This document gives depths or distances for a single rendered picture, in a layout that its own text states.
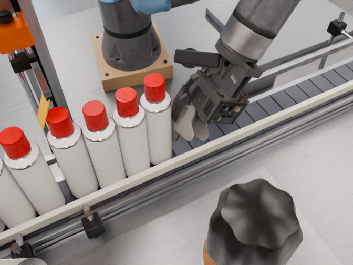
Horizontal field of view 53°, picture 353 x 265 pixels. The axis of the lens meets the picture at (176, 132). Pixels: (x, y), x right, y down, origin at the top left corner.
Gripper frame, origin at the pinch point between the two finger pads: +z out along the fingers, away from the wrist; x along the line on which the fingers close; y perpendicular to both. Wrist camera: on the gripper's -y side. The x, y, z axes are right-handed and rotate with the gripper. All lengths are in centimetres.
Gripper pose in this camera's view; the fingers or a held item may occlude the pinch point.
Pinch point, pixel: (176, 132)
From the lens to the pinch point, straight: 67.8
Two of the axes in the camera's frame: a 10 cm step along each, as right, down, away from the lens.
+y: 4.7, 6.9, -5.5
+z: -4.4, 7.3, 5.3
